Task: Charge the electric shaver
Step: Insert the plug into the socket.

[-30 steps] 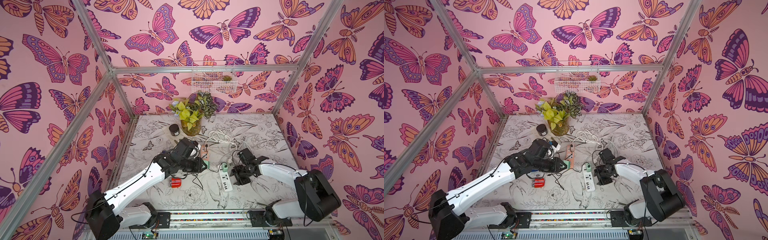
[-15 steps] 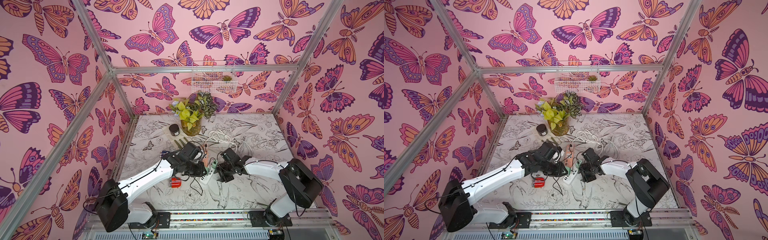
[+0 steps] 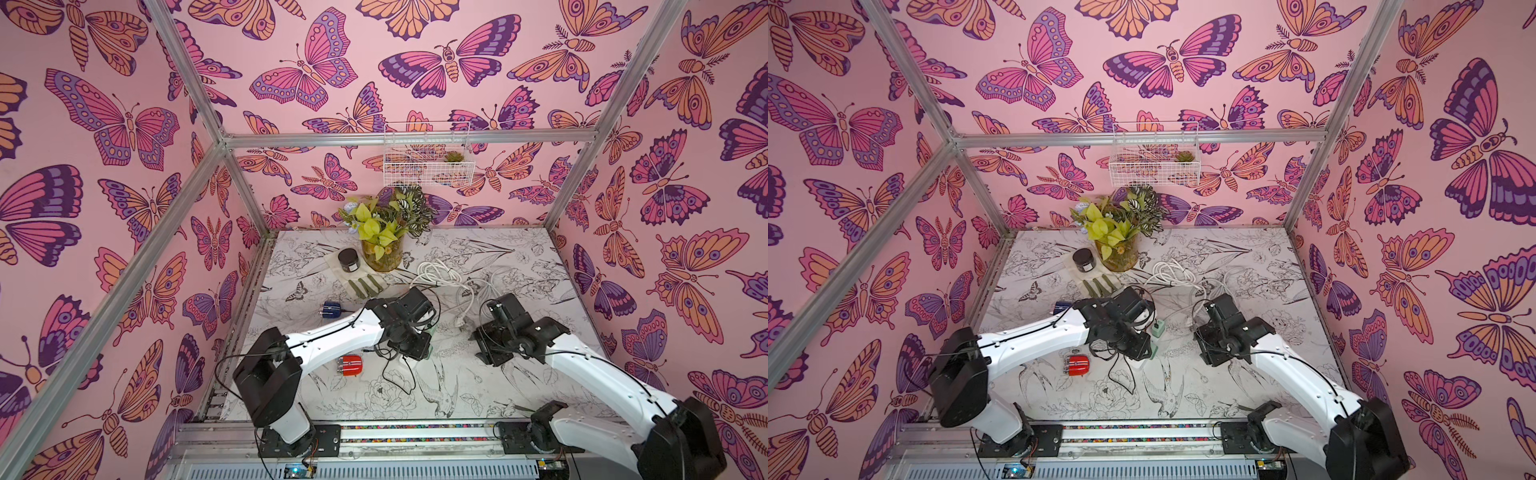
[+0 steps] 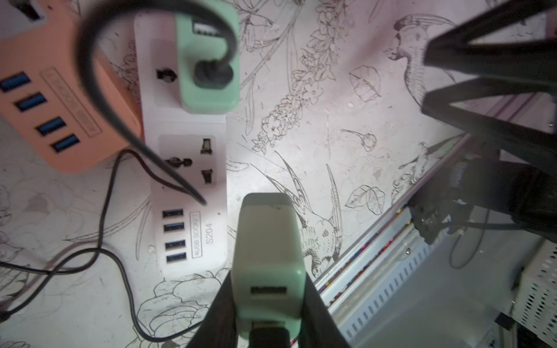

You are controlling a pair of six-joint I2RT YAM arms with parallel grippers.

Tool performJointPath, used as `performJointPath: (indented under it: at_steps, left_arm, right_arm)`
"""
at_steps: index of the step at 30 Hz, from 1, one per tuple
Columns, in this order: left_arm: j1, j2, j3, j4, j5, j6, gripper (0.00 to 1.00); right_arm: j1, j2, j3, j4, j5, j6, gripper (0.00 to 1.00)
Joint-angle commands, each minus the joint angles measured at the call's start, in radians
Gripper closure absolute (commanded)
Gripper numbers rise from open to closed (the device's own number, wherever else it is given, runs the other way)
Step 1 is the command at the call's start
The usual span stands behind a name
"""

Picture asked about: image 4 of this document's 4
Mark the white power strip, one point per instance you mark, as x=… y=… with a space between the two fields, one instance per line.
x=189 y=238

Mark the green power adapter cube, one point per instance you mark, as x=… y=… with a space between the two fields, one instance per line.
x=196 y=41

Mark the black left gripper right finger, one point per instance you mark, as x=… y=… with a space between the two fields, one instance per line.
x=318 y=330

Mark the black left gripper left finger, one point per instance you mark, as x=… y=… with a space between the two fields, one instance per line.
x=218 y=329

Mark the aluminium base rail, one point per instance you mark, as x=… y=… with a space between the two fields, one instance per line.
x=377 y=265

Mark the pink power strip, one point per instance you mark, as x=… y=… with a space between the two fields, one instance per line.
x=41 y=94

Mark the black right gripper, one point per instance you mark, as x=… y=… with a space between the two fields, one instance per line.
x=499 y=69

